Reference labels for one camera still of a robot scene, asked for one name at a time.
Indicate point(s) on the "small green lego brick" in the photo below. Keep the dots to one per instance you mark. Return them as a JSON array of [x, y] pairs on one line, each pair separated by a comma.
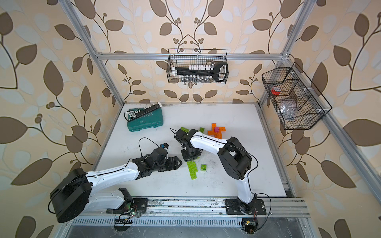
[[203, 167]]

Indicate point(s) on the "red tape roll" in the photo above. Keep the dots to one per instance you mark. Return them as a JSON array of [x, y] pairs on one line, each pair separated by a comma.
[[276, 91]]

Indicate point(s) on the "black wire basket back wall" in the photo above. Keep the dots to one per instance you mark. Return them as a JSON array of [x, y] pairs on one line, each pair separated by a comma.
[[185, 57]]

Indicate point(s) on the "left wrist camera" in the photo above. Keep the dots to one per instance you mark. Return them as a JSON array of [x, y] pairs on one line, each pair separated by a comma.
[[164, 145]]

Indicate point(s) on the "black wire basket wall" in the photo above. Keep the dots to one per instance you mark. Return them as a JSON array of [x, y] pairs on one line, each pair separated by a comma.
[[312, 106], [185, 57]]

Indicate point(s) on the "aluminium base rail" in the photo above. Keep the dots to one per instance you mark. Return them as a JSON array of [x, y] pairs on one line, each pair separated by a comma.
[[196, 212]]

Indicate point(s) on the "green tool case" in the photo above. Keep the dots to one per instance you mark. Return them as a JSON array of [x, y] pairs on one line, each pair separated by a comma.
[[151, 120]]

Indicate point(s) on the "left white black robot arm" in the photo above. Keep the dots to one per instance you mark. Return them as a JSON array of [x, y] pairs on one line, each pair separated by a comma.
[[83, 191]]

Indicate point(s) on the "black wire basket right wall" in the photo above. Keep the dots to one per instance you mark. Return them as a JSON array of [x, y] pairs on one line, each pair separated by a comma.
[[312, 106]]

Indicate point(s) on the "black socket set in basket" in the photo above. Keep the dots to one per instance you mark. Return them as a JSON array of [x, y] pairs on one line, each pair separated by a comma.
[[214, 72]]

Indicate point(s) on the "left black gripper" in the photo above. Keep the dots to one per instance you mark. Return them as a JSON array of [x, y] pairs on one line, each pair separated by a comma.
[[174, 162]]

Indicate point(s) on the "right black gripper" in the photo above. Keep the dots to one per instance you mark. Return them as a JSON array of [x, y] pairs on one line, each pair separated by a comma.
[[186, 158]]

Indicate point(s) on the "clear plastic bag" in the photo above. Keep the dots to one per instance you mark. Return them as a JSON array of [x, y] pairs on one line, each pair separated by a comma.
[[288, 108]]

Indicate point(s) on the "black bit holder on case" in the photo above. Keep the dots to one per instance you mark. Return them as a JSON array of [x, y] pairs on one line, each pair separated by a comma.
[[137, 113]]

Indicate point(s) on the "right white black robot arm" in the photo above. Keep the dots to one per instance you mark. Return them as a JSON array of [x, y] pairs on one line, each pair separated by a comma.
[[236, 162]]

